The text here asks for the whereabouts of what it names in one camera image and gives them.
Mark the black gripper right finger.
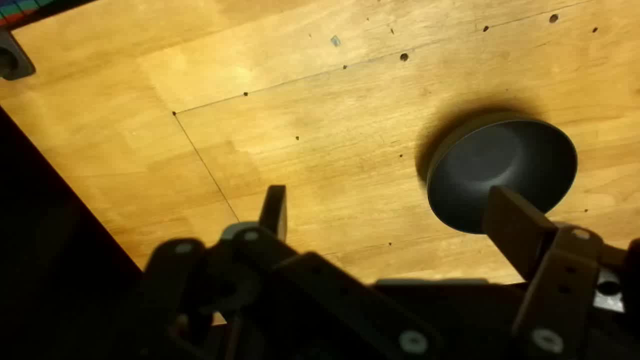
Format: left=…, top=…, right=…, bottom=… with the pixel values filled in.
left=480, top=185, right=640, bottom=360

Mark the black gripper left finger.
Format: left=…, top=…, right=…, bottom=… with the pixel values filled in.
left=136, top=185, right=442, bottom=360

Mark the black bowl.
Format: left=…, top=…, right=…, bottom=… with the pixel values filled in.
left=422, top=110, right=580, bottom=237

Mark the grey metal table clamp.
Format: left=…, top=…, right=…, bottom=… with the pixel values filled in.
left=0, top=28, right=38, bottom=82

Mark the colourful striped object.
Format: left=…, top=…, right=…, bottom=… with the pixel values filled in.
left=0, top=0, right=76, bottom=25

